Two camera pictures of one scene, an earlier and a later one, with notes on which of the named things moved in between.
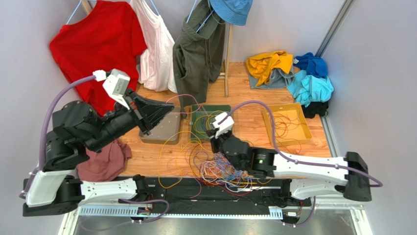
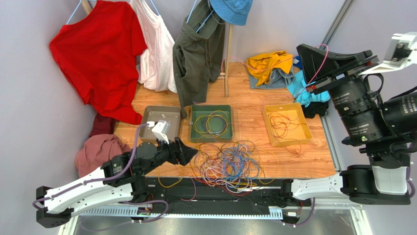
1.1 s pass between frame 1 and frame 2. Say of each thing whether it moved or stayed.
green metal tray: stayed
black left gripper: moved
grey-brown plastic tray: stayed
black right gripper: moved
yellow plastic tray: stayed
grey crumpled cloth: stayed
